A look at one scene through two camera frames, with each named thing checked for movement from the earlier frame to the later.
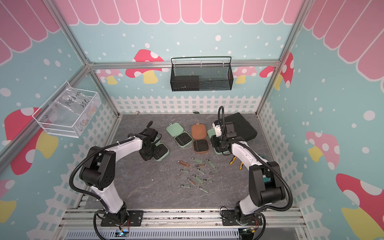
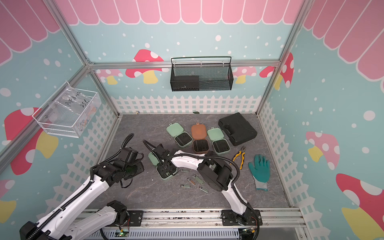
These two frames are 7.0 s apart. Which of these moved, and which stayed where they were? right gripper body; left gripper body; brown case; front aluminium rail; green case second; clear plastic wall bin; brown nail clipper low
Moved: left gripper body; right gripper body
Stayed: clear plastic wall bin; green case second; front aluminium rail; brown nail clipper low; brown case
